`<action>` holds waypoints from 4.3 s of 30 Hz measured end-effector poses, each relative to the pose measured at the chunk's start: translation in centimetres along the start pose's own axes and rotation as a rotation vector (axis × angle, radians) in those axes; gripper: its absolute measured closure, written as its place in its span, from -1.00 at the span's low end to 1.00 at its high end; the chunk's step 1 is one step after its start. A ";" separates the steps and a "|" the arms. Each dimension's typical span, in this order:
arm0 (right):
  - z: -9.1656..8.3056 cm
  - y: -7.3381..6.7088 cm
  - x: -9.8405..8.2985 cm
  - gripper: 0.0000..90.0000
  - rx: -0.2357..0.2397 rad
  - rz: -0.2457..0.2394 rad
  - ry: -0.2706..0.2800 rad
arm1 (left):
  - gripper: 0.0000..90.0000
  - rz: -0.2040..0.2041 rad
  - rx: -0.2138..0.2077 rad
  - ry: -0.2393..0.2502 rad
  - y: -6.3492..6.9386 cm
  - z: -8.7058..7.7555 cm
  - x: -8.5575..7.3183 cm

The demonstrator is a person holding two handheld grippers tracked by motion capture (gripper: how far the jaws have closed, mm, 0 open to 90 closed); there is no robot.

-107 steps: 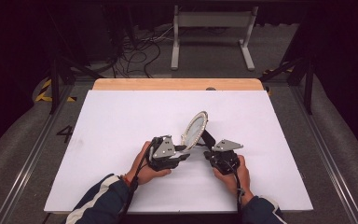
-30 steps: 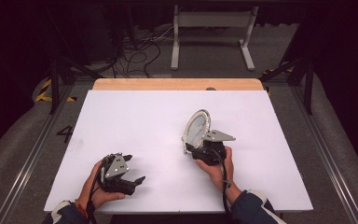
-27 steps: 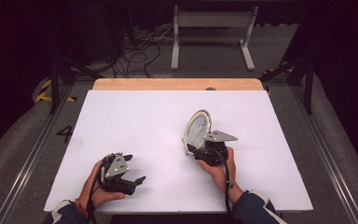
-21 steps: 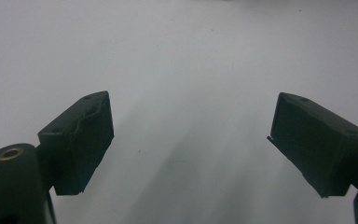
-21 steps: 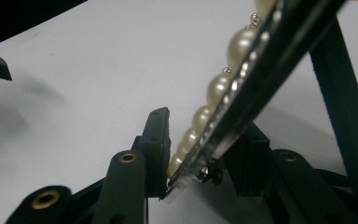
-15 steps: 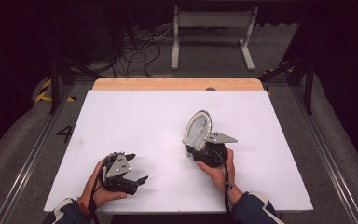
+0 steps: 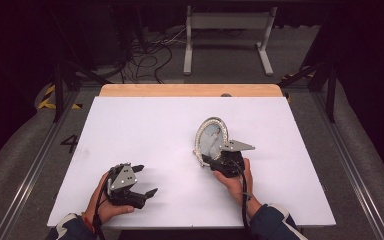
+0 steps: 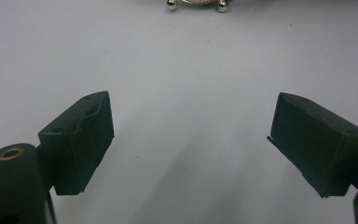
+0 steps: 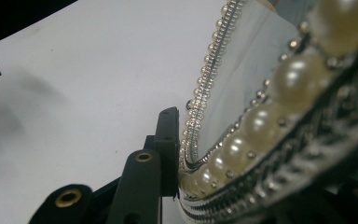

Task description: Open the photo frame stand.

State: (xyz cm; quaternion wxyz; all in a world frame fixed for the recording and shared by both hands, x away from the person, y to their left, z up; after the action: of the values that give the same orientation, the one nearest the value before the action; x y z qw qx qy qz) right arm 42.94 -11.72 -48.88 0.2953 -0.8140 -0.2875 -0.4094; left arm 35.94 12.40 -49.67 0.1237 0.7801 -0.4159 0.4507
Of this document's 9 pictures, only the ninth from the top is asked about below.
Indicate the round pearl-rimmed mirror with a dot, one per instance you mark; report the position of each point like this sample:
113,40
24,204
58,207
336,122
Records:
292,77

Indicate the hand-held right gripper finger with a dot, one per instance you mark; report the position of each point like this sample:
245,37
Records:
140,186

